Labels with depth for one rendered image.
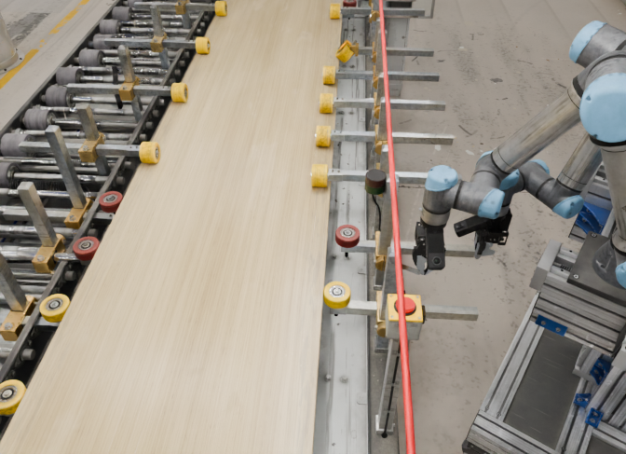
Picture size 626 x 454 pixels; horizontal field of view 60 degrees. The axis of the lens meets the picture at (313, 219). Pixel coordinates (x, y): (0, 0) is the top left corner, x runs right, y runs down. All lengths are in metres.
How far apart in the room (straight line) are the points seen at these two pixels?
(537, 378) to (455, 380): 0.36
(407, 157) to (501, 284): 1.16
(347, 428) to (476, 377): 1.03
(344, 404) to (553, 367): 1.04
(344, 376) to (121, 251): 0.80
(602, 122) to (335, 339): 1.07
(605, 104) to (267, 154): 1.30
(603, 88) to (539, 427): 1.44
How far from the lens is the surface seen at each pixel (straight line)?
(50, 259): 1.95
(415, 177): 1.94
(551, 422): 2.33
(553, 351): 2.52
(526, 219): 3.39
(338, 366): 1.79
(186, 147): 2.21
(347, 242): 1.75
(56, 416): 1.52
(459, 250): 1.84
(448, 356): 2.63
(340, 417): 1.71
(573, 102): 1.37
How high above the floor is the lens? 2.13
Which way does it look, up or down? 42 degrees down
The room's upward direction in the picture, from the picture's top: straight up
